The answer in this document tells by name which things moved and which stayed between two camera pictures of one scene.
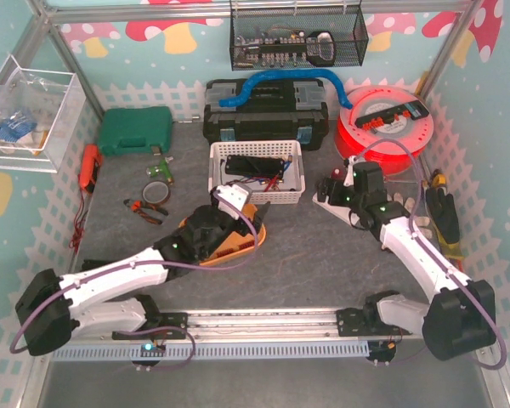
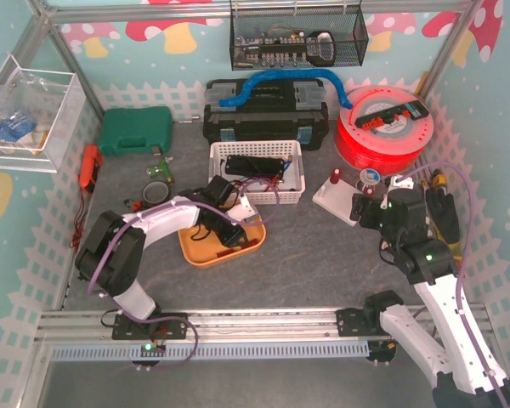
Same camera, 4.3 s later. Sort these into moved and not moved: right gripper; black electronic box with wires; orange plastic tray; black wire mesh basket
Moved: right gripper
Not moved: black wire mesh basket; black electronic box with wires; orange plastic tray
